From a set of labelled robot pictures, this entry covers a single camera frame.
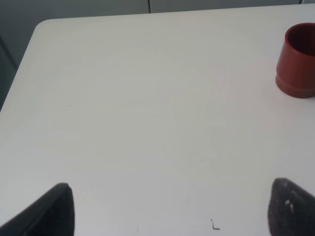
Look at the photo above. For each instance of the red plastic cup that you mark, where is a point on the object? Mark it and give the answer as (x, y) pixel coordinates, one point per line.
(295, 71)

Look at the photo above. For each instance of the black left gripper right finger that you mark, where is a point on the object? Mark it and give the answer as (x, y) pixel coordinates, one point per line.
(291, 210)

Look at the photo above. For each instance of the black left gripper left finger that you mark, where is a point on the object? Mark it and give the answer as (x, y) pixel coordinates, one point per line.
(53, 214)

